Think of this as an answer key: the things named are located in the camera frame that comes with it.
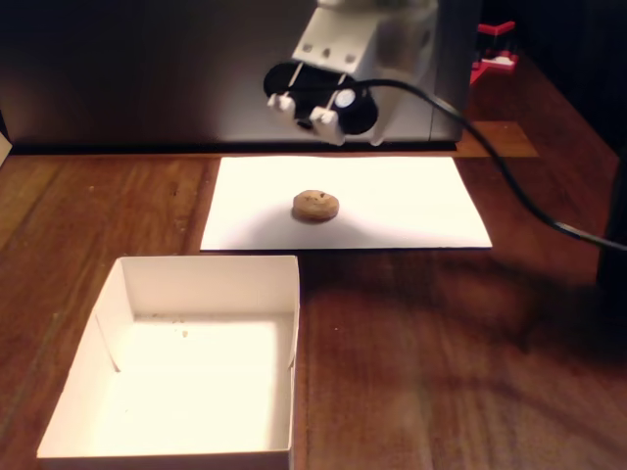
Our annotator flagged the white plastic gripper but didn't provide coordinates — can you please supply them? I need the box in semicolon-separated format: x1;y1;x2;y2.
292;0;437;147

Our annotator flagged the round mini chocolate chip cookie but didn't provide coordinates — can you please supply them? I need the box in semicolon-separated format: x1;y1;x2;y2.
292;189;341;223

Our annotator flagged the white open cardboard box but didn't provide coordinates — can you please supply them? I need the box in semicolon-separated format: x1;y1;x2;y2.
36;256;301;470

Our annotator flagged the white paper sheet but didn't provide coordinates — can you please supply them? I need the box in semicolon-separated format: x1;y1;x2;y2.
199;156;494;253

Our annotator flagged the red plastic clamp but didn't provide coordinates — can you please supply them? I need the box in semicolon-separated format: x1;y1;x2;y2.
469;20;521;87

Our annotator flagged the dark grey metal case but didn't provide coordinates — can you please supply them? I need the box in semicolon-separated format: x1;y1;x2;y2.
0;0;484;154

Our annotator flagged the black camera with white mount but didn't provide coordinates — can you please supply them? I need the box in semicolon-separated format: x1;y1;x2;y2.
263;61;381;148

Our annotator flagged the black camera cable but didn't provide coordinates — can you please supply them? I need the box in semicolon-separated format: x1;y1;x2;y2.
288;78;627;254

